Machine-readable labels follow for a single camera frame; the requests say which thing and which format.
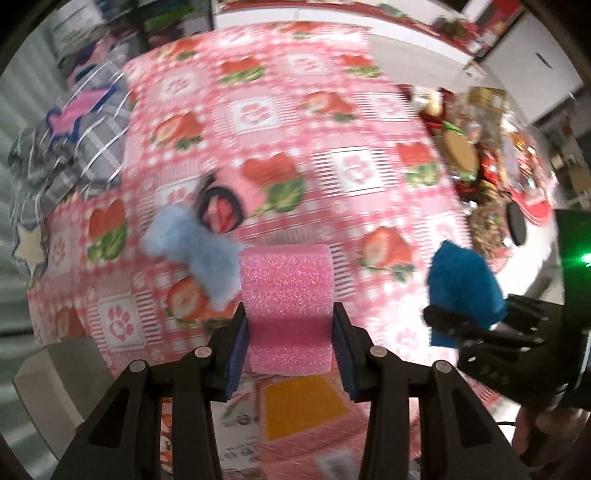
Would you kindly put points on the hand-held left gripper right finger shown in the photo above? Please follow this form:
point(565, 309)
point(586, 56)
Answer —
point(344, 355)

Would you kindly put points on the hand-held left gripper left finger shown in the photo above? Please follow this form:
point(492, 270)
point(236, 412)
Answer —
point(235, 355)

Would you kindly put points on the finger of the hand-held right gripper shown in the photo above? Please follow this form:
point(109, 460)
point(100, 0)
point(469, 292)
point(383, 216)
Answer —
point(531, 307)
point(450, 321)

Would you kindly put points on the dark blue fluffy cloth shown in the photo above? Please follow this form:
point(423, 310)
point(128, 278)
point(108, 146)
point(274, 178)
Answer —
point(461, 286)

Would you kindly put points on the pink sponge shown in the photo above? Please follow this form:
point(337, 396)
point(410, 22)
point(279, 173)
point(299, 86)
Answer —
point(286, 295)

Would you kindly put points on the person's right hand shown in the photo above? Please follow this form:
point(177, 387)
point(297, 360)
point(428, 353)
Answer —
point(554, 424)

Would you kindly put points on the brown fuzzy item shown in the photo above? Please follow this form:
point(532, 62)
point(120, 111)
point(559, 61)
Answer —
point(485, 226)

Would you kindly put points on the red patterned tray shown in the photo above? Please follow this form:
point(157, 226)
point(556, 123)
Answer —
point(535, 207)

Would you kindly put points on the light blue fluffy cloth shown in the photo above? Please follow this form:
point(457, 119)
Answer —
point(194, 249)

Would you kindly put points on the pink rolled cloth black band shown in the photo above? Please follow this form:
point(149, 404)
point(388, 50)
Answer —
point(221, 207)

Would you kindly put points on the grey box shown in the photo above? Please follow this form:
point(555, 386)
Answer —
point(51, 392)

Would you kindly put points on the pink strawberry print tablecloth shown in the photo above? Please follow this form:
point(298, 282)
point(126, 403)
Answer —
point(323, 138)

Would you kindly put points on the white cabinet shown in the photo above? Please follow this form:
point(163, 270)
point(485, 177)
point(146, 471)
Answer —
point(531, 60)

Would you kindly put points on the grey checked star blanket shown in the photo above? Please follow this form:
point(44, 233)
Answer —
point(92, 138)

